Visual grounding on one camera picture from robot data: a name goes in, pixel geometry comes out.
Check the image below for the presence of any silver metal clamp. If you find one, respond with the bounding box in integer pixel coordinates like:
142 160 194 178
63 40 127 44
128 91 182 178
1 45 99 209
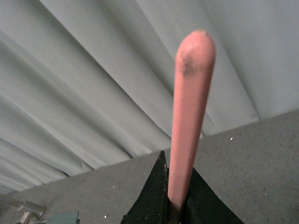
0 195 46 224

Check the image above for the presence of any teal object at edge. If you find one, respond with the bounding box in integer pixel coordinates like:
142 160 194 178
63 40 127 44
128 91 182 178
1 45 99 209
46 211 80 224

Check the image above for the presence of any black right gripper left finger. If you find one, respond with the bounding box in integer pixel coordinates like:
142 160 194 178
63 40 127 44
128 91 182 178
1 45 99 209
121 151 169 224

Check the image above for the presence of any pink chopstick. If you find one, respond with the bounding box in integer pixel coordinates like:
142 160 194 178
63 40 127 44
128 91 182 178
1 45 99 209
168 30 215 210

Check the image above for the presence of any white curtain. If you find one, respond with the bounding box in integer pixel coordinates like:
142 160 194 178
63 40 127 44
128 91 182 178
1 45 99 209
0 0 299 194

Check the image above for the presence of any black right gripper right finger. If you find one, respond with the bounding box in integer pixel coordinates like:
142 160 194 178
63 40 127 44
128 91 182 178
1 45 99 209
180 169 243 224

